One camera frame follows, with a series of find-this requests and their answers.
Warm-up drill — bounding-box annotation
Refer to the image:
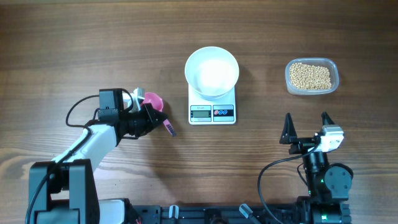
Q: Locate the white digital kitchen scale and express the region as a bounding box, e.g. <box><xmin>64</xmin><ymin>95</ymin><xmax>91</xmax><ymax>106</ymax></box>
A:
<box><xmin>188</xmin><ymin>86</ymin><xmax>237</xmax><ymax>125</ymax></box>

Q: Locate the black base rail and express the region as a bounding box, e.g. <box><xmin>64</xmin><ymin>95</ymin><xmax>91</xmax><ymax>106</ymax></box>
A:
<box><xmin>124</xmin><ymin>203</ymin><xmax>312</xmax><ymax>224</ymax></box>

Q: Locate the white bowl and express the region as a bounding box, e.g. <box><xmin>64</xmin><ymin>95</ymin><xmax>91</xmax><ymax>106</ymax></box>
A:
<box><xmin>184</xmin><ymin>46</ymin><xmax>240</xmax><ymax>100</ymax></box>

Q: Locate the black camera cable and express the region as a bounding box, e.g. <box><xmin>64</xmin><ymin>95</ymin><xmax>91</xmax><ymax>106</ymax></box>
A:
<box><xmin>65</xmin><ymin>88</ymin><xmax>134</xmax><ymax>129</ymax></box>
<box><xmin>257</xmin><ymin>141</ymin><xmax>321</xmax><ymax>224</ymax></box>

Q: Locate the black left camera cable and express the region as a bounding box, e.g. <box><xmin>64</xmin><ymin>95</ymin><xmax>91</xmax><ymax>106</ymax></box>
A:
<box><xmin>65</xmin><ymin>88</ymin><xmax>134</xmax><ymax>129</ymax></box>

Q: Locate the clear plastic container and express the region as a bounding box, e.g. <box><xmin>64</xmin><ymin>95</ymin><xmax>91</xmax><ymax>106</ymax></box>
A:
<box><xmin>285</xmin><ymin>58</ymin><xmax>340</xmax><ymax>95</ymax></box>

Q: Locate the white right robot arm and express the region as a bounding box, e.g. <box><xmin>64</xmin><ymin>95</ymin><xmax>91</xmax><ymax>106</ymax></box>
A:
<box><xmin>279</xmin><ymin>112</ymin><xmax>353</xmax><ymax>223</ymax></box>

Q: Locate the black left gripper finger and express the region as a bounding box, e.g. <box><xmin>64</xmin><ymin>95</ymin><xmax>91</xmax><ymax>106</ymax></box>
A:
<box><xmin>146</xmin><ymin>119</ymin><xmax>164</xmax><ymax>134</ymax></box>
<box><xmin>143</xmin><ymin>103</ymin><xmax>168</xmax><ymax>122</ymax></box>

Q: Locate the soybeans pile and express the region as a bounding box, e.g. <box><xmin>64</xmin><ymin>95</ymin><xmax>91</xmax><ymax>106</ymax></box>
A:
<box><xmin>289</xmin><ymin>63</ymin><xmax>331</xmax><ymax>90</ymax></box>

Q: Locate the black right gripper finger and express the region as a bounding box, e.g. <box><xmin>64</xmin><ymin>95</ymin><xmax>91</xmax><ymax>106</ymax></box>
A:
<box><xmin>321</xmin><ymin>111</ymin><xmax>335</xmax><ymax>126</ymax></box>
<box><xmin>279</xmin><ymin>113</ymin><xmax>297</xmax><ymax>144</ymax></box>

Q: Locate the black right camera cable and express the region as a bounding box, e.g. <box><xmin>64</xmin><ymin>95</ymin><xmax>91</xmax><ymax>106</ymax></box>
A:
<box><xmin>257</xmin><ymin>141</ymin><xmax>321</xmax><ymax>224</ymax></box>

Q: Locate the pink plastic scoop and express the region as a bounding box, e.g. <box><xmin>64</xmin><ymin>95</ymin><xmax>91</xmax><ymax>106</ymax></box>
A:
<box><xmin>142</xmin><ymin>92</ymin><xmax>177</xmax><ymax>137</ymax></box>

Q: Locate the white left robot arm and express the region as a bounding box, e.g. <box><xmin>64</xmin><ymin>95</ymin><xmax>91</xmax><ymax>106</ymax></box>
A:
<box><xmin>25</xmin><ymin>88</ymin><xmax>168</xmax><ymax>223</ymax></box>

